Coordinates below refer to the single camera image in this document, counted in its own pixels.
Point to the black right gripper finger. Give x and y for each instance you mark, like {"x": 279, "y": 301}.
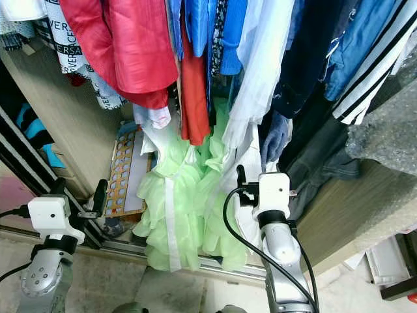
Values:
{"x": 241, "y": 177}

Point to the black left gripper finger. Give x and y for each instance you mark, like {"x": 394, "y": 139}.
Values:
{"x": 58, "y": 187}
{"x": 100, "y": 195}

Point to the metal sliding door track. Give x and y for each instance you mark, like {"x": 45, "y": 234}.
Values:
{"x": 104, "y": 251}

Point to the orange dotted toy board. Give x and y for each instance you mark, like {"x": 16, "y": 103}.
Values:
{"x": 127, "y": 169}

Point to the grey blue sleeve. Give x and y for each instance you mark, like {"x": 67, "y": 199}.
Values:
{"x": 275, "y": 137}

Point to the black sliding wardrobe door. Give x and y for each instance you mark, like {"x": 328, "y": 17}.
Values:
{"x": 16, "y": 150}

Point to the black blue striped garment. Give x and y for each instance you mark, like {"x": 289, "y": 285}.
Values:
{"x": 39, "y": 134}

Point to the beige wooden wardrobe panel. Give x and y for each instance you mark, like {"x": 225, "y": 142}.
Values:
{"x": 78, "y": 130}

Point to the light green ruffled dress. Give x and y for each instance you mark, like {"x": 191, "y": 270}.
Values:
{"x": 176, "y": 208}

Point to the dark grey trousers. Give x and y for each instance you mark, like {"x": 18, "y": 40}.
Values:
{"x": 319, "y": 156}

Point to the orange garment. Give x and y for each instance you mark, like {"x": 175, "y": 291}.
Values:
{"x": 194, "y": 98}

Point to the small white pink garment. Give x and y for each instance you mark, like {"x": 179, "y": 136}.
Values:
{"x": 151, "y": 117}

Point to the silver robot left leg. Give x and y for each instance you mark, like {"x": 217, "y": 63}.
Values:
{"x": 130, "y": 308}

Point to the silver robot leg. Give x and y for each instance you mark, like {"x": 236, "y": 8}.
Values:
{"x": 130, "y": 308}
{"x": 225, "y": 310}

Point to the white sheer garment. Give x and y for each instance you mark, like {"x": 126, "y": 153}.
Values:
{"x": 254, "y": 78}

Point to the beige wooden wardrobe shelf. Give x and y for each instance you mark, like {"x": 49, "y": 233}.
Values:
{"x": 352, "y": 208}

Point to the silver robot right leg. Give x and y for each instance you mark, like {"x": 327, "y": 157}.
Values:
{"x": 225, "y": 310}

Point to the navy garment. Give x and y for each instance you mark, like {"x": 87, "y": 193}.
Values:
{"x": 309, "y": 59}

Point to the blue knit sweater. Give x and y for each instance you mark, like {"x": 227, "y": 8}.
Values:
{"x": 238, "y": 39}

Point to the black white lettered garment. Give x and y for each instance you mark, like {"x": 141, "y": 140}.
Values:
{"x": 68, "y": 39}

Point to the grey speckled fabric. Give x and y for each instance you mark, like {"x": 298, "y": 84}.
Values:
{"x": 384, "y": 130}

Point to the red jacket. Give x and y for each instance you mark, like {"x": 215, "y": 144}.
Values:
{"x": 124, "y": 45}

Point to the white plastic object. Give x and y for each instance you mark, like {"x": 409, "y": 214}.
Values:
{"x": 391, "y": 261}

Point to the blue shirt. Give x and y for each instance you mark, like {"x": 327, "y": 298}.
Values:
{"x": 199, "y": 19}

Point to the white dotted garment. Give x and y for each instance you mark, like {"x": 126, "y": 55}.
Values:
{"x": 16, "y": 26}

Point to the black white striped garment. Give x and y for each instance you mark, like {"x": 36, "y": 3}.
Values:
{"x": 374, "y": 72}

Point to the blue denim jacket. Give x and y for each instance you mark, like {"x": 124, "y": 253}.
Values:
{"x": 358, "y": 45}

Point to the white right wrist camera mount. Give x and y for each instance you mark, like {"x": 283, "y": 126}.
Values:
{"x": 275, "y": 192}

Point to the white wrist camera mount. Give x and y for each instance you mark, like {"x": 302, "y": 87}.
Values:
{"x": 52, "y": 215}
{"x": 275, "y": 192}

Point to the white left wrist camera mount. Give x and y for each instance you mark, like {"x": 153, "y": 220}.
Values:
{"x": 52, "y": 215}

